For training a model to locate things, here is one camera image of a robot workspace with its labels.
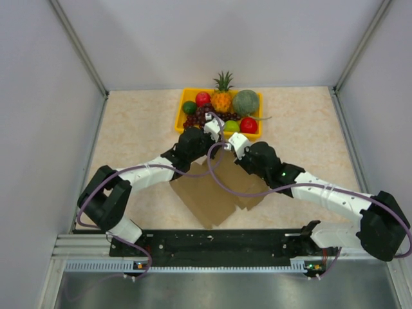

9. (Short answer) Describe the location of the red apple at back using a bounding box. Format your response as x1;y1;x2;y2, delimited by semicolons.
195;91;211;107

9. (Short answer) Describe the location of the right aluminium frame post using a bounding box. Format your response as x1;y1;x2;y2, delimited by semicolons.
332;0;394;95

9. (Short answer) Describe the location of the purple grape bunch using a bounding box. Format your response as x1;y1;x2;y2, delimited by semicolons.
183;103;241;129

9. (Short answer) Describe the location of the green netted melon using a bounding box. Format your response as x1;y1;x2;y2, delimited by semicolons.
232;89;259;116

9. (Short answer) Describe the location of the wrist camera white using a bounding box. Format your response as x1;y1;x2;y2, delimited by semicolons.
203;112;225;142
223;132;252;160

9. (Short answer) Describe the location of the red tomato fruit front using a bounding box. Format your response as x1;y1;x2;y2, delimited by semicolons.
239;117;258;134

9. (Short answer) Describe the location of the pineapple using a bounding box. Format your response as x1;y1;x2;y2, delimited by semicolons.
211;71;233;113

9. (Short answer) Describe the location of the brown cardboard box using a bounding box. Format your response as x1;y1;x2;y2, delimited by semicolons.
170;150;268;229

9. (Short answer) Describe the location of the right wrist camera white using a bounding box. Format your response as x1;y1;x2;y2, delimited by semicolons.
223;132;252;160

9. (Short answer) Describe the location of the dark green lime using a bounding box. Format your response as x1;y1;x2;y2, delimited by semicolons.
182;100;198;115

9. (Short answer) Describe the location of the white cable duct strip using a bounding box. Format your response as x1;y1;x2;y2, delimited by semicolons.
64;259;323;274

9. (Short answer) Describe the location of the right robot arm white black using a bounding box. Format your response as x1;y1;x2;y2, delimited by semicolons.
234;142;411;261

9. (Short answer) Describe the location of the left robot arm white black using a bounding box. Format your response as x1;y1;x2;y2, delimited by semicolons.
77;125;221;243

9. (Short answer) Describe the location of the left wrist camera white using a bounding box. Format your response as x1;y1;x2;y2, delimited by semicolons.
203;112;225;142

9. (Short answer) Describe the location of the light green apple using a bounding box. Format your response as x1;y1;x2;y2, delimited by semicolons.
224;120;241;133

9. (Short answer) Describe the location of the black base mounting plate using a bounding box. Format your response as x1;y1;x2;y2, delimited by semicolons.
109;229;338;267

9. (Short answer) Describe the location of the yellow plastic tray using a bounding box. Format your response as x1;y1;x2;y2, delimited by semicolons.
174;88;263;141

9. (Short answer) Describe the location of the left aluminium frame post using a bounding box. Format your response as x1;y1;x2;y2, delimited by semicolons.
47;0;109;98

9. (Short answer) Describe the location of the aluminium frame post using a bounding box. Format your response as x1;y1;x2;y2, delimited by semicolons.
332;0;394;95
47;0;109;98

